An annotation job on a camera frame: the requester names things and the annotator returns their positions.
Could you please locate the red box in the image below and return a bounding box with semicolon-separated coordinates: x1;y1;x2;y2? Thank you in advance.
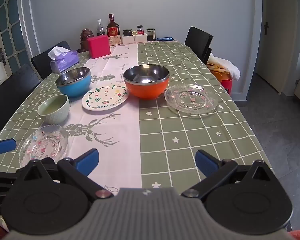
87;35;111;59

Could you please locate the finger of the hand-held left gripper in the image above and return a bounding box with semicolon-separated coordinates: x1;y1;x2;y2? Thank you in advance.
0;139;17;156

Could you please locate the black chair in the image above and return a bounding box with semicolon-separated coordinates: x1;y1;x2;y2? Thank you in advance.
31;41;72;80
0;63;42;138
184;26;214;65

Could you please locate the green ceramic bowl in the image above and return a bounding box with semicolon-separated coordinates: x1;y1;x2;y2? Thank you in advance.
37;94;70;125

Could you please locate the clear glass plate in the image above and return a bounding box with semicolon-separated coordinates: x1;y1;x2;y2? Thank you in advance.
164;84;218;118
19;124;68;168

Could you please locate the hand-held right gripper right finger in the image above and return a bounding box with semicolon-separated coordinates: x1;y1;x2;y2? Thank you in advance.
181;149;275;200

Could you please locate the white box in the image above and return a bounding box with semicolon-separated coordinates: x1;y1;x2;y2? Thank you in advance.
122;34;147;44

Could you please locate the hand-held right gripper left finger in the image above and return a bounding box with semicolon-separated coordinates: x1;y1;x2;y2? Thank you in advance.
15;148;114;200

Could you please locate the purple tissue box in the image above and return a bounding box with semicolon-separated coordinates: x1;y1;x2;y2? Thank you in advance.
47;47;80;73

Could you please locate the orange steel bowl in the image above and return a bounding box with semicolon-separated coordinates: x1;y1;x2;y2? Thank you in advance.
123;64;170;100

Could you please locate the beige perforated box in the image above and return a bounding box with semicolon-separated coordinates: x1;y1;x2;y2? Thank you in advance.
109;35;121;47

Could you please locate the white towel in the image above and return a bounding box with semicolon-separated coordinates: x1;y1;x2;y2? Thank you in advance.
207;53;241;81

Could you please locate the blue steel bowl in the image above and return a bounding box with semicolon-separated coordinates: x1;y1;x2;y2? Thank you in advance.
55;67;92;98

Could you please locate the glass-paned door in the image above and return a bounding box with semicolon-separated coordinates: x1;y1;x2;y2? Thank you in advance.
0;0;32;85

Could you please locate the white painted plate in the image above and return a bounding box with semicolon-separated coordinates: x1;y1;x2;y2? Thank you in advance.
82;82;129;111

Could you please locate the red plastic stool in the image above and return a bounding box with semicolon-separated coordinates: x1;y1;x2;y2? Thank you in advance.
211;70;233;95

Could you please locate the brown liquor bottle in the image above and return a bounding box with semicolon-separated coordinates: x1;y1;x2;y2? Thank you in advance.
106;13;120;37

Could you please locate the beige door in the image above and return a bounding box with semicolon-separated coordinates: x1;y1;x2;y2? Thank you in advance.
261;0;300;97

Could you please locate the brown figurine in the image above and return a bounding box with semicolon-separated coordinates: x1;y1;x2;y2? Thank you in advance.
80;29;94;52

